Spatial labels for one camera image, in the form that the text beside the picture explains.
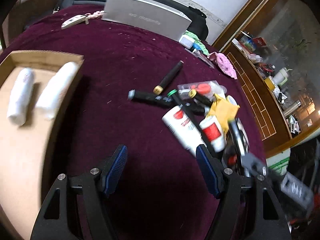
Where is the white tube red label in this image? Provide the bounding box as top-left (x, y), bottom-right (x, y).
top-left (162, 106), bottom-right (204, 157)

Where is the black marker green cap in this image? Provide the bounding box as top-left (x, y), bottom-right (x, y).
top-left (168, 89), bottom-right (216, 157)

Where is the cardboard box tray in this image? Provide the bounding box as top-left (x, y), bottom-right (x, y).
top-left (1, 50), bottom-right (84, 239)

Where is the steel thermos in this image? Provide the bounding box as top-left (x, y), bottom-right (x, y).
top-left (283, 100), bottom-right (301, 118)

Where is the maroon bed cover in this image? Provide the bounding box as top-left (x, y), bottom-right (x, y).
top-left (1, 5), bottom-right (265, 239)

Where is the white bottle red label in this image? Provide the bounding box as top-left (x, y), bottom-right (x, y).
top-left (200, 116), bottom-right (226, 153)

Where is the yellow envelope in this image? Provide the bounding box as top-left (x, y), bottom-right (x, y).
top-left (206, 94), bottom-right (240, 135)

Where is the white kettle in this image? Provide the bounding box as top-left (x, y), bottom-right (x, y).
top-left (272, 68), bottom-right (292, 86)

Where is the clear bag red item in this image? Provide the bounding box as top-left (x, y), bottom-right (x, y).
top-left (177, 80), bottom-right (227, 100)

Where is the black marker yellow cap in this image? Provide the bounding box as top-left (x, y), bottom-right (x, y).
top-left (189, 89), bottom-right (213, 107)

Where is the pink cloth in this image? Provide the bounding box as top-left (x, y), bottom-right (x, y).
top-left (207, 52), bottom-right (238, 80)

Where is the black marker white cap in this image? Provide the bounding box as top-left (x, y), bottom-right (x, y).
top-left (127, 89), bottom-right (176, 108)

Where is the wooden shelf unit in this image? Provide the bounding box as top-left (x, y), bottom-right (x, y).
top-left (214, 0), bottom-right (319, 157)

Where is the black marker gold cap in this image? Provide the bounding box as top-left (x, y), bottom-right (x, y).
top-left (153, 61), bottom-right (184, 95)

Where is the clear plastic package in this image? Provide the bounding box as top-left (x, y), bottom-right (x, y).
top-left (185, 48), bottom-right (215, 69)

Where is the green cloth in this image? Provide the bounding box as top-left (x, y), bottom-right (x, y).
top-left (184, 30), bottom-right (209, 56)

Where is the blue small object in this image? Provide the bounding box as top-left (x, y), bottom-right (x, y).
top-left (193, 43), bottom-right (202, 51)

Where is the white small box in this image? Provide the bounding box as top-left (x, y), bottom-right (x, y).
top-left (178, 34), bottom-right (195, 49)

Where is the white remote control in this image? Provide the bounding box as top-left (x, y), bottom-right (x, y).
top-left (61, 15), bottom-right (87, 30)

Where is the brown armchair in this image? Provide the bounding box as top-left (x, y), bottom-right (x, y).
top-left (1, 0), bottom-right (59, 48)

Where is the grey shoe box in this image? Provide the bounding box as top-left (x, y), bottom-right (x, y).
top-left (102, 0), bottom-right (191, 41)

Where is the pink braided cord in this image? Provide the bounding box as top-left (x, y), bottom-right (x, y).
top-left (85, 10), bottom-right (106, 22)

